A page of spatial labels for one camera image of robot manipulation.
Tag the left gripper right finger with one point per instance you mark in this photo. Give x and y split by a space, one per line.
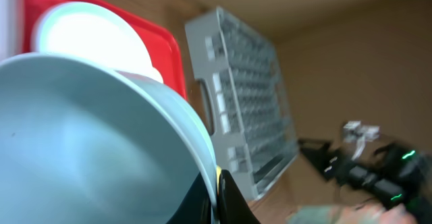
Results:
231 205

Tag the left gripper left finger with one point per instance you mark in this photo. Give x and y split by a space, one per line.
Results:
196 207

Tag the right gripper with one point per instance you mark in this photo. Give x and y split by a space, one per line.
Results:
334 164

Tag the light blue bowl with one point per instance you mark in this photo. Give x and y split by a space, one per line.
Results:
82 143

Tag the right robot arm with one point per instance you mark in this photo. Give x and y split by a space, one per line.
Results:
396 178

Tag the grey dishwasher rack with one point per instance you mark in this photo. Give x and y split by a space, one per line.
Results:
253 132

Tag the red serving tray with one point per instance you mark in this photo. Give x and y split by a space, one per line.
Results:
160 43

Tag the light blue plate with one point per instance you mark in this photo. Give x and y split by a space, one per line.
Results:
92 32

